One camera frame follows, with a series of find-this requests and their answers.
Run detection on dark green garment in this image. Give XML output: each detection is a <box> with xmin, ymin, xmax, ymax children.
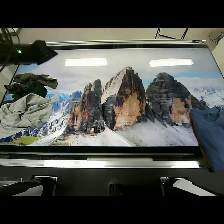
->
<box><xmin>12</xmin><ymin>81</ymin><xmax>49</xmax><ymax>102</ymax></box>

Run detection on pale grey garment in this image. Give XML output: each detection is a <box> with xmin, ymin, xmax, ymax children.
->
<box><xmin>0</xmin><ymin>92</ymin><xmax>56</xmax><ymax>140</ymax></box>

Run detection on olive garment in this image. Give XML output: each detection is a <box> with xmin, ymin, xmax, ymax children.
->
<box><xmin>3</xmin><ymin>72</ymin><xmax>60</xmax><ymax>96</ymax></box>

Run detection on black device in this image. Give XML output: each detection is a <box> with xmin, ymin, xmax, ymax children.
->
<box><xmin>0</xmin><ymin>39</ymin><xmax>59</xmax><ymax>66</ymax></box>

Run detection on blue garment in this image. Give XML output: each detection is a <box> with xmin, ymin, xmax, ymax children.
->
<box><xmin>188</xmin><ymin>105</ymin><xmax>224</xmax><ymax>173</ymax></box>

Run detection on silver frame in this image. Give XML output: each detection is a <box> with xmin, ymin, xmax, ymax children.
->
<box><xmin>0</xmin><ymin>155</ymin><xmax>206</xmax><ymax>197</ymax></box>

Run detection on black cable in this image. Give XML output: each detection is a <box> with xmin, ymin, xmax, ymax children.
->
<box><xmin>0</xmin><ymin>28</ymin><xmax>15</xmax><ymax>73</ymax></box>

